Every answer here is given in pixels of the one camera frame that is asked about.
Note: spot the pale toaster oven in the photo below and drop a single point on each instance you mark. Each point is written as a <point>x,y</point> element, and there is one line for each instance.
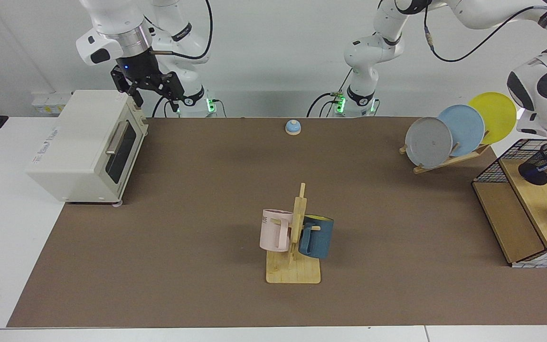
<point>79,142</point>

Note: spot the yellow plate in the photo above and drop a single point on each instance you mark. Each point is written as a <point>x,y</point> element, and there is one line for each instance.
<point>496,114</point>

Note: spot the light blue plate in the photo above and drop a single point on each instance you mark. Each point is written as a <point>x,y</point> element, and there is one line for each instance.
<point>466,130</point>

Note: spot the small blue round bell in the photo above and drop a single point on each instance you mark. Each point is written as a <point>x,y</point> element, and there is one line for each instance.
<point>293,127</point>

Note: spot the wooden plate rack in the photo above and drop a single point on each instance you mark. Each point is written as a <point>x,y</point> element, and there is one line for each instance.
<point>444,162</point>

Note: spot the grey plate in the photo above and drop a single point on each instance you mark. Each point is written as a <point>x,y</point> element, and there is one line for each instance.
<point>428,142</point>

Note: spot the pink cup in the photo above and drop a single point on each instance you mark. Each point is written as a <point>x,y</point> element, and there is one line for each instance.
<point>271,232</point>

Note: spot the brown table cloth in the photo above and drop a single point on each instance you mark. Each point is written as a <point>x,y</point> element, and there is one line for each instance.
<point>207,285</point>

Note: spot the dark blue cup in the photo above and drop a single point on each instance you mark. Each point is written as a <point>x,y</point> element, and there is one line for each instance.
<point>321,237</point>

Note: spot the wooden cup stand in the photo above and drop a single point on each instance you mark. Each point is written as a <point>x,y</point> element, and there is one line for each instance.
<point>295,273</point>

